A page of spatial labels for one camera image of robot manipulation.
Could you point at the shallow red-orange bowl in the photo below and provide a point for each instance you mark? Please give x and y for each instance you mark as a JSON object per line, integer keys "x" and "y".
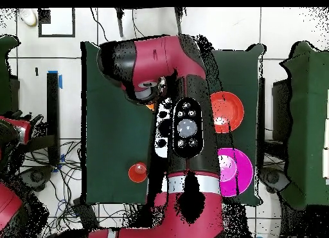
{"x": 231, "y": 112}

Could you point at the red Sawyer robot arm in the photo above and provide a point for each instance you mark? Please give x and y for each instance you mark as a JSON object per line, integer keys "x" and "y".
{"x": 180, "y": 217}
{"x": 10, "y": 204}

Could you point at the dark green tablecloth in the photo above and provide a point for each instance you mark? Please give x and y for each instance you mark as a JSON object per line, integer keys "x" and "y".
{"x": 115, "y": 135}

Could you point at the tall red-orange cup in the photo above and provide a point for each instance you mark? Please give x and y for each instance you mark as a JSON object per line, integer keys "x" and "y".
{"x": 138, "y": 172}

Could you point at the large pink bowl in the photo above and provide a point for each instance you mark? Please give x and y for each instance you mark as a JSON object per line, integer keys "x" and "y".
{"x": 241, "y": 171}

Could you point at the black tripod leg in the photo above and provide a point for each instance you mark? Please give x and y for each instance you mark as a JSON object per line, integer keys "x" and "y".
{"x": 120, "y": 24}
{"x": 179, "y": 21}

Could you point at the blue tape piece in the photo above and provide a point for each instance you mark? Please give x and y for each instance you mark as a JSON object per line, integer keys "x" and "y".
{"x": 60, "y": 81}

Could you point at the black power box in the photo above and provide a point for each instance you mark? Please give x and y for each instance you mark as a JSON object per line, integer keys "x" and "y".
{"x": 86, "y": 216}

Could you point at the green cloth side table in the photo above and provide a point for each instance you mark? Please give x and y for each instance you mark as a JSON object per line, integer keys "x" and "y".
{"x": 308, "y": 119}
{"x": 5, "y": 81}

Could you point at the person's white shoe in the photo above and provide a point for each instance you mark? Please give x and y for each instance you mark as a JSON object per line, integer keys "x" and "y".
{"x": 28, "y": 16}

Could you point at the black table frame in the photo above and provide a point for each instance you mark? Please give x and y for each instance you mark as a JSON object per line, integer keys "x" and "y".
{"x": 52, "y": 104}
{"x": 279, "y": 109}

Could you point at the black square floor frame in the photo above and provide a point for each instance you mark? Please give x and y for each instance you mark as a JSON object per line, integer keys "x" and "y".
{"x": 56, "y": 35}

